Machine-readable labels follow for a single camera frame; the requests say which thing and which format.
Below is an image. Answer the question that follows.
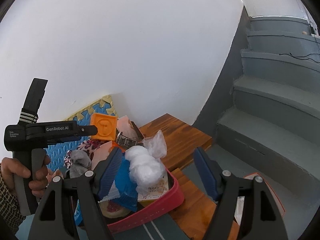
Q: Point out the wooden side table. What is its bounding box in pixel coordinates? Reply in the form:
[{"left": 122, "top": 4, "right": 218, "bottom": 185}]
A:
[{"left": 139, "top": 114, "right": 236, "bottom": 239}]

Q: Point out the red rectangular gift box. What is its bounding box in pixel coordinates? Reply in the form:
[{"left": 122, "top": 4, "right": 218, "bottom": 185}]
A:
[{"left": 98, "top": 167, "right": 186, "bottom": 234}]

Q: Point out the grey staircase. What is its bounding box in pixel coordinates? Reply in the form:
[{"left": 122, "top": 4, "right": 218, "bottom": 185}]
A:
[{"left": 192, "top": 4, "right": 320, "bottom": 215}]

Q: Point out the patterned left sleeve forearm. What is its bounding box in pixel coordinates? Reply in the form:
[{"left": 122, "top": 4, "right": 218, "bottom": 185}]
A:
[{"left": 1, "top": 167, "right": 26, "bottom": 235}]

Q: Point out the green table cloth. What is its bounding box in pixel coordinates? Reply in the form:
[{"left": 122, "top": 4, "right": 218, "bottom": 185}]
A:
[{"left": 16, "top": 214, "right": 189, "bottom": 240}]

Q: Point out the blue snack packet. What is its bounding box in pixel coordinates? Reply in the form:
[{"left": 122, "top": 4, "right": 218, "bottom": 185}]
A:
[{"left": 73, "top": 152, "right": 139, "bottom": 227}]

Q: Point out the grey rolled sock yellow heel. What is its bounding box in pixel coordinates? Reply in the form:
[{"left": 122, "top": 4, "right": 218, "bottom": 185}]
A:
[{"left": 69, "top": 150, "right": 92, "bottom": 178}]

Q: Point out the blue yellow foam puzzle mat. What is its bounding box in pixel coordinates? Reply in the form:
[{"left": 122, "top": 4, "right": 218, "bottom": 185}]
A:
[{"left": 44, "top": 94, "right": 118, "bottom": 173}]

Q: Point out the person left hand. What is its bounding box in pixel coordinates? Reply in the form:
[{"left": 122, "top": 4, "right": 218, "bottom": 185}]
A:
[{"left": 1, "top": 156, "right": 63, "bottom": 198}]

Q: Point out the pink leopard print sock ball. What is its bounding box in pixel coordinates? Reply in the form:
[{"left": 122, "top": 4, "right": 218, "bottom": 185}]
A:
[{"left": 63, "top": 139, "right": 106, "bottom": 169}]

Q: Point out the white orange floor sheet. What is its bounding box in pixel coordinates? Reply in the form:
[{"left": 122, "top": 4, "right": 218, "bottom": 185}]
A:
[{"left": 234, "top": 172, "right": 286, "bottom": 225}]

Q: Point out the small orange toy cube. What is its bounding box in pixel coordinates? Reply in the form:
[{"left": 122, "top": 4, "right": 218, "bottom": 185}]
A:
[{"left": 90, "top": 113, "right": 118, "bottom": 141}]

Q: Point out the white plastic bag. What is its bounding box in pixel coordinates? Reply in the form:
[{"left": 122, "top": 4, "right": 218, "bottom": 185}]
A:
[{"left": 125, "top": 130, "right": 167, "bottom": 196}]

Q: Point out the pink paper sachet packet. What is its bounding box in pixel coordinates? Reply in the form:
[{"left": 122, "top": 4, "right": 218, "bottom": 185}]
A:
[{"left": 91, "top": 115, "right": 138, "bottom": 169}]

